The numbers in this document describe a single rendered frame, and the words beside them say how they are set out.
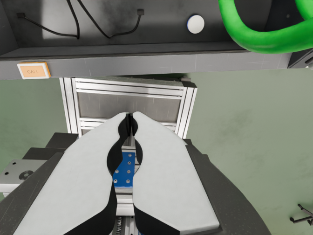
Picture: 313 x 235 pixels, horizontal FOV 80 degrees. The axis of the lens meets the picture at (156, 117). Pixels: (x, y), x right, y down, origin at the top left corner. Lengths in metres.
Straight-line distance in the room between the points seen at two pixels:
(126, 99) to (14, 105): 0.90
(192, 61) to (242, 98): 1.31
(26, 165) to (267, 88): 1.63
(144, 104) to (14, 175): 0.85
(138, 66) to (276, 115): 1.67
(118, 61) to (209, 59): 0.19
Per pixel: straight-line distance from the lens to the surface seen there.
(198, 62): 0.42
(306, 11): 0.25
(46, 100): 1.66
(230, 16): 0.20
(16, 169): 0.66
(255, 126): 1.92
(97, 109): 1.32
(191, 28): 0.51
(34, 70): 0.44
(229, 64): 0.44
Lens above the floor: 1.34
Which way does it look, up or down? 58 degrees down
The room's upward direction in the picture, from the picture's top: 172 degrees clockwise
